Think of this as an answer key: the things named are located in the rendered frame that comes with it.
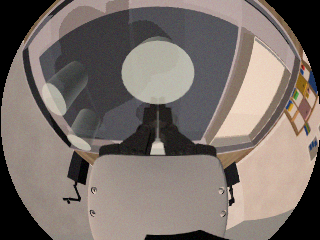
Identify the clear glass jar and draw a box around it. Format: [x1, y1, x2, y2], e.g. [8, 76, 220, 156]
[67, 109, 100, 151]
[150, 112, 181, 154]
[42, 61, 88, 116]
[121, 36, 194, 104]

